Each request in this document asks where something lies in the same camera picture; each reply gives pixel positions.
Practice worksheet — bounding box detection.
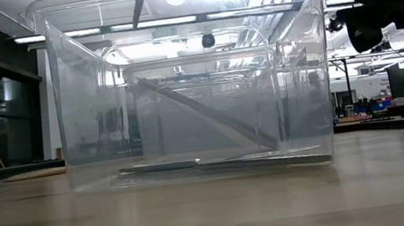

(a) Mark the clear plastic storage bin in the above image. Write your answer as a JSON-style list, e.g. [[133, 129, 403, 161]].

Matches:
[[21, 0, 365, 205], [121, 42, 287, 172], [154, 71, 259, 161]]

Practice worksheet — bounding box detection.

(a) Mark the slotted wooden spatula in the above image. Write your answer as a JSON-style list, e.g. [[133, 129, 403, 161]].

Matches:
[[1, 166, 68, 184]]

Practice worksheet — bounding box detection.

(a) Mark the black ceiling fixture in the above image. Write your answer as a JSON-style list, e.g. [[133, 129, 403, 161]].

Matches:
[[324, 16, 344, 35]]

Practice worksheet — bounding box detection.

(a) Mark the cluttered lab bench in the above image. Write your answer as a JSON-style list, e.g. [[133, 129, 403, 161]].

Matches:
[[331, 83, 404, 127]]

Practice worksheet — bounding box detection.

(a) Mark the wooden crate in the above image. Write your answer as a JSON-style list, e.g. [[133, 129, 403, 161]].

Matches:
[[53, 146, 65, 162]]

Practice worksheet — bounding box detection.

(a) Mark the black dome camera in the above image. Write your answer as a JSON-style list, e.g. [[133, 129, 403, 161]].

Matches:
[[200, 31, 217, 50]]

